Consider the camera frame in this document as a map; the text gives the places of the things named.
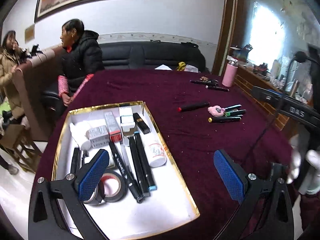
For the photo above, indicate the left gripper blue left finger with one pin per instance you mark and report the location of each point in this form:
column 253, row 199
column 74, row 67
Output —
column 88, row 177

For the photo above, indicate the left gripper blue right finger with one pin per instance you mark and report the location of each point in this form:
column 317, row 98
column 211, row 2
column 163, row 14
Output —
column 232, row 175

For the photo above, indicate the long black marker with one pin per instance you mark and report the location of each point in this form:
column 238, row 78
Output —
column 76, row 160

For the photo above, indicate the black tape roll red core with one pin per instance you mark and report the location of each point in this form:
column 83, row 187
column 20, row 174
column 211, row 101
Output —
column 114, row 185

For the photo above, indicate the pink bordered white box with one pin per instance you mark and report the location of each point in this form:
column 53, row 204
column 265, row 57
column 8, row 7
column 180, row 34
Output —
column 98, row 136

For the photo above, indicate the teal capped black marker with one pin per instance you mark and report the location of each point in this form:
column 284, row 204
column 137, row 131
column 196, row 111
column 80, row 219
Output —
column 126, row 174

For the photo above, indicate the white spray bottle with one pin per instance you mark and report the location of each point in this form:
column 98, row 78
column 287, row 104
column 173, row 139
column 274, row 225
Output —
column 79, row 137

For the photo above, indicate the white red tube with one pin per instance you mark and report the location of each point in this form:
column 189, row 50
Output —
column 113, row 127

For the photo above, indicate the blue capped black marker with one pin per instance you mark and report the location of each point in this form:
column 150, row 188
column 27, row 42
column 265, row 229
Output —
column 144, row 163

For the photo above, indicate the white pill bottle green label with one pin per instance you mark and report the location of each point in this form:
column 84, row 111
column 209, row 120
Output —
column 155, row 154

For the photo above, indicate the black gold lipstick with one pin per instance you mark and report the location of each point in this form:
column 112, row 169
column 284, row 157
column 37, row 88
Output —
column 141, row 123

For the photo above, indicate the dark grey marker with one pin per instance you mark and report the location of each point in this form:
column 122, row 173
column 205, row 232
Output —
column 138, row 168

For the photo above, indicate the white green medicine box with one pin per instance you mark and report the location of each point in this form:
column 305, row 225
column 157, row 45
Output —
column 126, row 119

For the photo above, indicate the white gloved right hand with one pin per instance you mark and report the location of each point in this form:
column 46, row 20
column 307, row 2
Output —
column 312, row 156

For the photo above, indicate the yellow capped black marker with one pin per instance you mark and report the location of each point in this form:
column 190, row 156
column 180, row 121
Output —
column 224, row 119

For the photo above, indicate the green capped black marker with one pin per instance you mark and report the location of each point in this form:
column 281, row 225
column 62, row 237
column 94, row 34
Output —
column 235, row 112

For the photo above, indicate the pink capped black marker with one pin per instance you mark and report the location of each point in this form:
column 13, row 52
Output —
column 231, row 108

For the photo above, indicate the maroon velvet cloth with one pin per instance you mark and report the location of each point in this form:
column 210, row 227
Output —
column 191, row 139

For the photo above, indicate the red capped black marker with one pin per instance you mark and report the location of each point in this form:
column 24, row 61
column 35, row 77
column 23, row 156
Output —
column 194, row 106

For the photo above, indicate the far black marker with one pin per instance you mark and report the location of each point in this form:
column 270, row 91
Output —
column 217, row 88

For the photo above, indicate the far black pen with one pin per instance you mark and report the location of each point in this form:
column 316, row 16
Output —
column 198, row 82

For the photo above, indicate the wooden headboard brick pattern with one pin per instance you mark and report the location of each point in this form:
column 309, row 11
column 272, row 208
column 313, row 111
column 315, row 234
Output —
column 249, row 83

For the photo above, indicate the pink thermos bottle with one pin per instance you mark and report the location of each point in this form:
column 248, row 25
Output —
column 230, row 72

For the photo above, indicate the key bunch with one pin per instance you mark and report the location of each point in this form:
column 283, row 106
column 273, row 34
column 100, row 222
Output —
column 205, row 79

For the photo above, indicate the woman in black jacket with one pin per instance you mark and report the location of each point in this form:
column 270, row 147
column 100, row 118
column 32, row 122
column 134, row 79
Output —
column 83, row 58

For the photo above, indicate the yellow white object on sofa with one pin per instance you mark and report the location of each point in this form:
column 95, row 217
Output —
column 183, row 67

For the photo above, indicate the black leather sofa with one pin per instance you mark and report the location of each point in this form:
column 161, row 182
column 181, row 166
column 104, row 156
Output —
column 149, row 55

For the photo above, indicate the person in tan coat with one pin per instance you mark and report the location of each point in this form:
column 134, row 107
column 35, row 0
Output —
column 10, row 56

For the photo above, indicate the pink fluffy keychain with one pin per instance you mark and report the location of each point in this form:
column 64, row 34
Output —
column 216, row 111

